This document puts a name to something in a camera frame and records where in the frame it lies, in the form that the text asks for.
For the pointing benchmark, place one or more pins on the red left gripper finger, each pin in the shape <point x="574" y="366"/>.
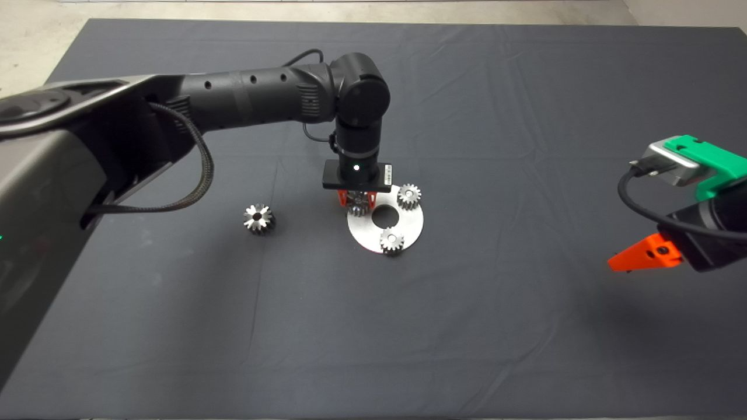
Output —
<point x="342" y="198"/>
<point x="371" y="201"/>

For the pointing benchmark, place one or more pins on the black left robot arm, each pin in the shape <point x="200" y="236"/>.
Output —
<point x="245" y="96"/>

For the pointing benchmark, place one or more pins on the round metal plate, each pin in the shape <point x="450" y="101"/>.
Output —
<point x="365" y="233"/>

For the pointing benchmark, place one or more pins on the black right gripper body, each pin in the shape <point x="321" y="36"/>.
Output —
<point x="715" y="255"/>

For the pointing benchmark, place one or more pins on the silver camera box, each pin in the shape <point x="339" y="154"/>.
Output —
<point x="671" y="163"/>

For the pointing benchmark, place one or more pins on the larger steel gear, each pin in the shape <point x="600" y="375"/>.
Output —
<point x="258" y="219"/>

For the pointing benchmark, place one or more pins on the small steel gear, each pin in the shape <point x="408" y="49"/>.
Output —
<point x="409" y="196"/>
<point x="392" y="240"/>
<point x="356" y="205"/>

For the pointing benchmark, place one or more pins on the dark grey table cloth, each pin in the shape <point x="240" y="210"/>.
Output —
<point x="467" y="326"/>

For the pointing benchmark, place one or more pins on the bright green camera mount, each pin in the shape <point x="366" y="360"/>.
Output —
<point x="718" y="166"/>

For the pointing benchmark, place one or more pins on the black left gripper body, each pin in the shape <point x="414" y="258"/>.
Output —
<point x="331" y="178"/>

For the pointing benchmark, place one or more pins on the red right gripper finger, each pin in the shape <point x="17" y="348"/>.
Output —
<point x="645" y="255"/>

